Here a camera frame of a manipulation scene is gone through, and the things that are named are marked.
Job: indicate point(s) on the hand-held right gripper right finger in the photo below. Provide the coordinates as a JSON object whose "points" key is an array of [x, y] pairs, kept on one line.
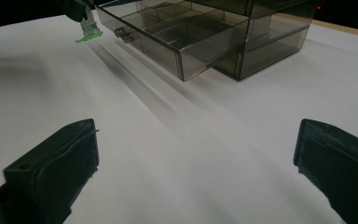
{"points": [[341, 165]]}

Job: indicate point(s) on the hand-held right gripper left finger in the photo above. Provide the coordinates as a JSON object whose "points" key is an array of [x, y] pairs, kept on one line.
{"points": [[52, 168]]}

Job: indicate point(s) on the small green plastic piece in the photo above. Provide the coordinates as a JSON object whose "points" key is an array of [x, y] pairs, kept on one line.
{"points": [[90, 32]]}

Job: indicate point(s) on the smoky clear drawer cabinet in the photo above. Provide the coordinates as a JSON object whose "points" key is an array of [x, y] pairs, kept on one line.
{"points": [[279, 43]]}

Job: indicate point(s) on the white board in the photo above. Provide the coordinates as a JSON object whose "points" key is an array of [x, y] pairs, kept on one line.
{"points": [[167, 140]]}

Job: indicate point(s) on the wooden table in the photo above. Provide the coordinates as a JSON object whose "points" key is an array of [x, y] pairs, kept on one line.
{"points": [[348, 28]]}

